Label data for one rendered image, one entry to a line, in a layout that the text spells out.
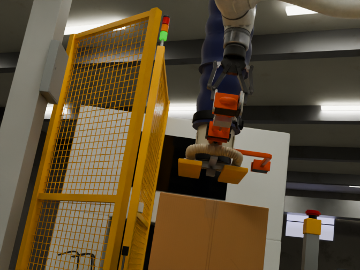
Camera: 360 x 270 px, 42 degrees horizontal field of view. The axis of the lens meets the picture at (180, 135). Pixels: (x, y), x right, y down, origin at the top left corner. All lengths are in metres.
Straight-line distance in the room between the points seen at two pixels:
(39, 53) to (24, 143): 0.50
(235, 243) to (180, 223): 0.21
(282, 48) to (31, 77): 4.53
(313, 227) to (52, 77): 1.51
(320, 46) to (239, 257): 5.06
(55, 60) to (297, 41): 4.50
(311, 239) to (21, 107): 1.59
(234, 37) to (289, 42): 5.05
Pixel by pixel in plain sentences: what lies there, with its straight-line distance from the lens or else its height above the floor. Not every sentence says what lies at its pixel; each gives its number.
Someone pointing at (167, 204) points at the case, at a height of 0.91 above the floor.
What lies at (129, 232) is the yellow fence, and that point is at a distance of 2.89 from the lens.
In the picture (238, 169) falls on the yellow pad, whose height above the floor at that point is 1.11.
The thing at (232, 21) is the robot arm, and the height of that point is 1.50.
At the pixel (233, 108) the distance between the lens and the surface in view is 1.50.
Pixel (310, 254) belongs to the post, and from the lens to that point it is 2.26.
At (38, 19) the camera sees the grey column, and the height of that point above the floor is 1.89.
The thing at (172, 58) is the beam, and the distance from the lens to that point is 7.13.
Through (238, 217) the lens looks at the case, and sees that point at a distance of 1.73.
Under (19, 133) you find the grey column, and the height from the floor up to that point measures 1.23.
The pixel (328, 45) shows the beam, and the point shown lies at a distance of 6.52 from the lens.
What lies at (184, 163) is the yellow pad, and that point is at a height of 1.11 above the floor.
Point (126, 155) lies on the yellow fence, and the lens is 2.48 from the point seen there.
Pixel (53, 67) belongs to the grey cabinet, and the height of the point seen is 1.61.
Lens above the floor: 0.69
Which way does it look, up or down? 16 degrees up
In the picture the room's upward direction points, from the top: 9 degrees clockwise
